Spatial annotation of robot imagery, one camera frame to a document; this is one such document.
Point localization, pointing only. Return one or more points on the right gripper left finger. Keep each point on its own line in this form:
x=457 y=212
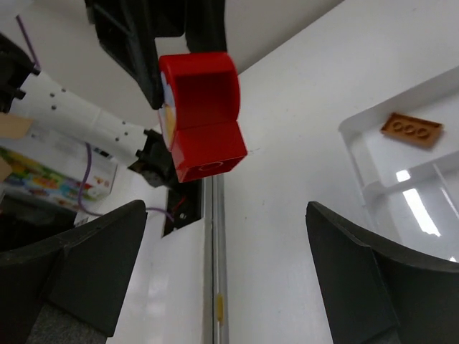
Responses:
x=70 y=287

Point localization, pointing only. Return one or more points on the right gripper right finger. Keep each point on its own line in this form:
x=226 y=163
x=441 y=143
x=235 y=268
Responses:
x=375 y=290

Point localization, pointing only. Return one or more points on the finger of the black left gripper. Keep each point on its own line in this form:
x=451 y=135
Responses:
x=127 y=29

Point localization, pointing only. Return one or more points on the red arched lego block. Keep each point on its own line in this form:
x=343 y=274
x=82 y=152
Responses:
x=199 y=114

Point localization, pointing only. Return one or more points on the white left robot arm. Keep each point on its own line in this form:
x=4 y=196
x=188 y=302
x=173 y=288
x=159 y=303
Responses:
x=27 y=90

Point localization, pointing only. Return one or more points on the colourful lego box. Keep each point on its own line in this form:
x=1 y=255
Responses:
x=60 y=184

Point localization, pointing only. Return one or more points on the white compartment tray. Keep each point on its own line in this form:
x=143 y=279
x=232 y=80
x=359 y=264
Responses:
x=409 y=194

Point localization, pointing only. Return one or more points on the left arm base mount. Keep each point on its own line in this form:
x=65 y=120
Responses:
x=184 y=205

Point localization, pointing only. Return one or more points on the aluminium front rail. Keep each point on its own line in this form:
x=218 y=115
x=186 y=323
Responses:
x=215 y=328

